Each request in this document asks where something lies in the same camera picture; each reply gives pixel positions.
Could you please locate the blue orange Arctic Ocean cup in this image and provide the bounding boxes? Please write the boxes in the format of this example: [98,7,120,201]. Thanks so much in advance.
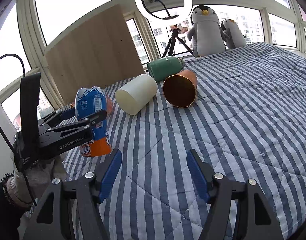
[75,86,111,157]

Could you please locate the cream white plastic cup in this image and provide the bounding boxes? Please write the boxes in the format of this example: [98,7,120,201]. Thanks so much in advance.
[115,74,158,115]

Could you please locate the copper orange metal cup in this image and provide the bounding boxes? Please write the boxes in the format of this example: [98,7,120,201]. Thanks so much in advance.
[162,70,197,108]

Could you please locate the gloved hand holding gripper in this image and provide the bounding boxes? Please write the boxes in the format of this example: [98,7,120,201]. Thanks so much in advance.
[5,132,68,207]

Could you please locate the clear bottle with orange label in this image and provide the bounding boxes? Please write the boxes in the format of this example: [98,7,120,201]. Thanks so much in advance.
[106,95,113,116]

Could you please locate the wooden board panel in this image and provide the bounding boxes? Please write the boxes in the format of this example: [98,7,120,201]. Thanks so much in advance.
[45,5,144,104]

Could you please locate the green thermos bottle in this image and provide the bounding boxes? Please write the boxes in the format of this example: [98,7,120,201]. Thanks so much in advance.
[147,56,184,82]

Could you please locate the blue white striped quilt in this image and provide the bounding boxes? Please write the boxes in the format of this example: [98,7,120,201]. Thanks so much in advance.
[53,42,306,240]

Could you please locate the black tripod stand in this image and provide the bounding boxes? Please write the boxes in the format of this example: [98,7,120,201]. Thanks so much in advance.
[162,25,194,58]

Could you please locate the large grey penguin plush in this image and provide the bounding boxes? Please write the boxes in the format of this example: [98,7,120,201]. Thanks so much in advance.
[187,5,227,57]

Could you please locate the small grey penguin plush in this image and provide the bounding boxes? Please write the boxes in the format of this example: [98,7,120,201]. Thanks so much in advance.
[221,18,247,49]

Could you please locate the white ring light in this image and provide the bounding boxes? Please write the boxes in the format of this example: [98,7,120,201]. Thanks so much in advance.
[135,0,193,25]

